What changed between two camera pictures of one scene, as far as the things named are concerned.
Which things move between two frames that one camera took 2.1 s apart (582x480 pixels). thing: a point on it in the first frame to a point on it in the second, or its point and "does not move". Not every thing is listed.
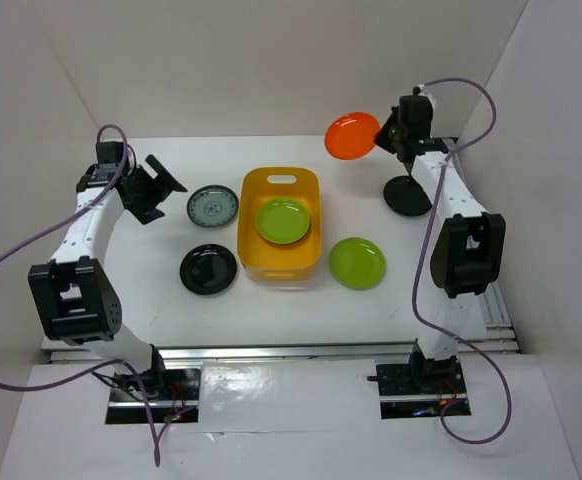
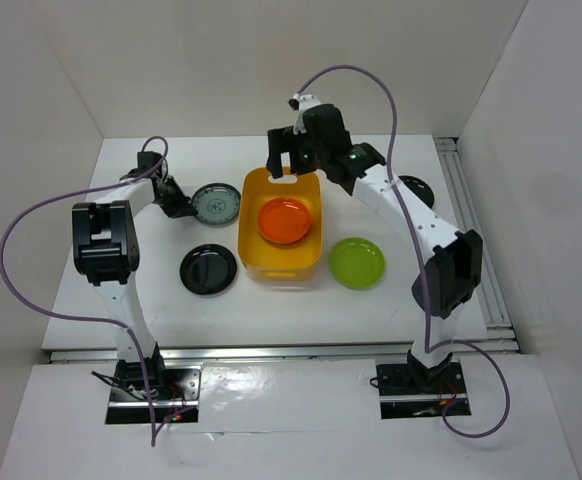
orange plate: x=351 y=136 to x=284 y=220
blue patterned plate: x=213 y=207 does not move
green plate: x=357 y=263 does not move
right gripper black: x=381 y=138 to x=281 y=140
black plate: x=208 y=269 does not move
